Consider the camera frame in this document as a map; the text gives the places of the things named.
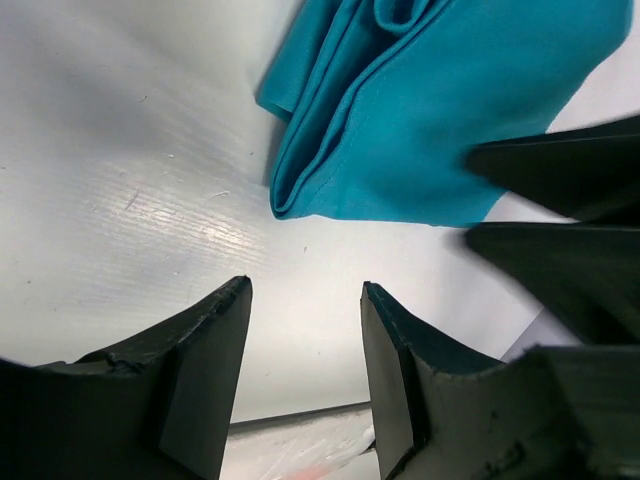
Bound teal t shirt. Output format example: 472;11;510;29
257;1;634;227

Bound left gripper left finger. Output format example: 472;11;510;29
1;276;253;479

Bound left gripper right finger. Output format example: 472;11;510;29
361;282;639;479

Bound silver taped panel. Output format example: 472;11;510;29
220;402;375;479

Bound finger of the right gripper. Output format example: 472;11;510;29
464;222;639;345
465;115;639;223

